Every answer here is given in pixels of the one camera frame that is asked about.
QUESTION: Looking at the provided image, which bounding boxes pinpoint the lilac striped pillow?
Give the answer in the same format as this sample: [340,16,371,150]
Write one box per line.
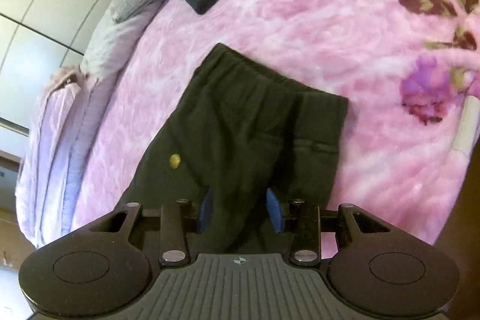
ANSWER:
[15,0,177,248]

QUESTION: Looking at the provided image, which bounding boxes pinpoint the white quilted mattress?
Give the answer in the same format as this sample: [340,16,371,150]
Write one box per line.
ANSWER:
[452,95,480,158]

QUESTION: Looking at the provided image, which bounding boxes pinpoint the white wardrobe doors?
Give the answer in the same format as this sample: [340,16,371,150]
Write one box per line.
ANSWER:
[0,0,113,133]

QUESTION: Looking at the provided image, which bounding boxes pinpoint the black pants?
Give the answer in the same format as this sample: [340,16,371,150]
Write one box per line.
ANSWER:
[112,43,349,257]

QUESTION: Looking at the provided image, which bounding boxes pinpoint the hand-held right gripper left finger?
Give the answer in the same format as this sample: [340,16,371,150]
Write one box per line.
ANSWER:
[88,189,215,266]

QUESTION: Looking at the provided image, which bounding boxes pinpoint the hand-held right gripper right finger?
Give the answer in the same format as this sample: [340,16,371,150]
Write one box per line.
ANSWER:
[266,188,392,266]

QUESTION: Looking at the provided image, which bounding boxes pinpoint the pink floral blanket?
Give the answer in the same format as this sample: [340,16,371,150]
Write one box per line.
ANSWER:
[71,0,480,249]

